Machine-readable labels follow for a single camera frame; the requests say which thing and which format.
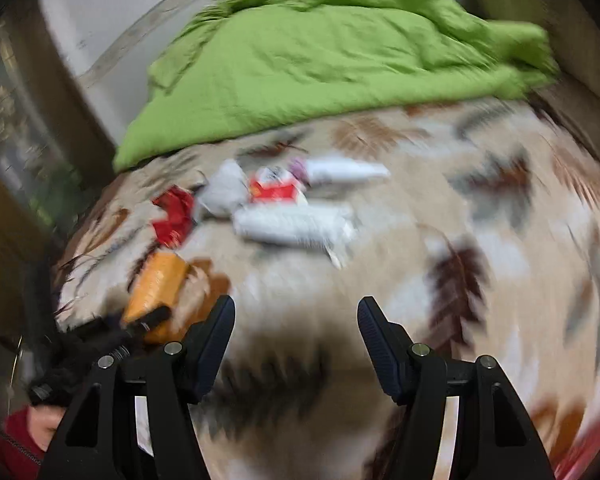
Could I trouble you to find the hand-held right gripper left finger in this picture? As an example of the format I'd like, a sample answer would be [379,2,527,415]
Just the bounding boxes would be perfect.
[37,295,237,480]

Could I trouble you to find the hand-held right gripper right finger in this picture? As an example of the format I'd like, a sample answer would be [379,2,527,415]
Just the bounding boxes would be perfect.
[357,296,556,480]

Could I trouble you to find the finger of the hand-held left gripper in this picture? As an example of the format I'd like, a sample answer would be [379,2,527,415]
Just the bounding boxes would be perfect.
[72,306,173,346]

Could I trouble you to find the orange box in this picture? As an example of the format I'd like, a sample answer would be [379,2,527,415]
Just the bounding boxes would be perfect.
[121,251,190,345]

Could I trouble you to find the red wrapper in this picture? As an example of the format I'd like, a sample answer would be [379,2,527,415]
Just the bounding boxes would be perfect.
[152,212,193,251]

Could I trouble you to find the dark red packet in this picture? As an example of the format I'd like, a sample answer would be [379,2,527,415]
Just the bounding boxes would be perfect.
[152,186,197,221]

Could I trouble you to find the long white packet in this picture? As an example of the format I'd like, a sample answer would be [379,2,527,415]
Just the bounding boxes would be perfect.
[231,203,357,268]

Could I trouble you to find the white plastic bag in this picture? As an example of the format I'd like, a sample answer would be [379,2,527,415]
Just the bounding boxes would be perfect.
[197,159,253,220]

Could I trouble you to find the red and white carton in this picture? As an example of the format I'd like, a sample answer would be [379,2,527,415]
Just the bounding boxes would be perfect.
[249,166,310,207]

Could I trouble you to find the white tube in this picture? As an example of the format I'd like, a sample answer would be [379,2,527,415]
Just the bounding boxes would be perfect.
[290,156,392,184]

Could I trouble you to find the red plastic mesh basket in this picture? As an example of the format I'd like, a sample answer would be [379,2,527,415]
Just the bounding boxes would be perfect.
[552,417,600,480]

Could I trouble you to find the leaf print blanket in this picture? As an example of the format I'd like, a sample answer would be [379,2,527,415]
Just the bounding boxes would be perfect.
[50,95,600,480]

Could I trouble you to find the green quilt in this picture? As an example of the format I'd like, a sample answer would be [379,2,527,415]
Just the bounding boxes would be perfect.
[112,0,561,173]

